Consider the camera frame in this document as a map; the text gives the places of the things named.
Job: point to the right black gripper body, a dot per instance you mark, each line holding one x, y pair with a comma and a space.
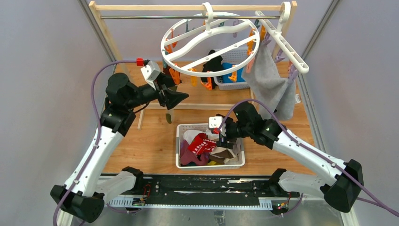
234, 130

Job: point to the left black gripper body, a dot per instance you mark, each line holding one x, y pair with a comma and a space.
161, 96

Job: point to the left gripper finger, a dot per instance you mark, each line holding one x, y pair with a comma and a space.
172, 97
164, 81

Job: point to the brown argyle sock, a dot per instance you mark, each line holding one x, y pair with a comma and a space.
169, 113

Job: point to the red patterned sock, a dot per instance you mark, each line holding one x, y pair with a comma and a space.
201, 144

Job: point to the purple striped sock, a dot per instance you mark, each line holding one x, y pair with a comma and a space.
188, 158

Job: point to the round white clip hanger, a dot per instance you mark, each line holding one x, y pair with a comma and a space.
187, 43

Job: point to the pink clothespin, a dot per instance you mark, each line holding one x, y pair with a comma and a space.
249, 66

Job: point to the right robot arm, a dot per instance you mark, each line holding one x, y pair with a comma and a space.
337, 181

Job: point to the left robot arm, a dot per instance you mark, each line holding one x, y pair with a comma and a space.
82, 195

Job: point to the straight white clip hanger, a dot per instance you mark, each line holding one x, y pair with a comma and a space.
286, 11

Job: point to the white front basket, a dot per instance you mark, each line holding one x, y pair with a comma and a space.
182, 128

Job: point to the white basket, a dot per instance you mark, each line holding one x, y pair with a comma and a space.
182, 128
234, 57

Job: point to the orange clothespin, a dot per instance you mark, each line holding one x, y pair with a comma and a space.
207, 82

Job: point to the blue cloth in basket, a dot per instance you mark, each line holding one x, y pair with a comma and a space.
234, 77

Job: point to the black cloth on basket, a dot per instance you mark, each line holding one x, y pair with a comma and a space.
212, 65

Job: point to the grey towel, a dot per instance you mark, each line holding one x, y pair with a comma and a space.
276, 92

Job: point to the white back basket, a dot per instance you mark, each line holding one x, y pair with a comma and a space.
234, 57

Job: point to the metal rack rod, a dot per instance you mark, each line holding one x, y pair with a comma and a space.
189, 17

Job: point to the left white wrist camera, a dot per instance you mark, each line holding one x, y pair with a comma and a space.
150, 72

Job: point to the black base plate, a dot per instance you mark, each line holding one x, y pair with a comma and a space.
213, 192

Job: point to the wooden drying rack frame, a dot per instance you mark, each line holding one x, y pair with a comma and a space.
241, 10

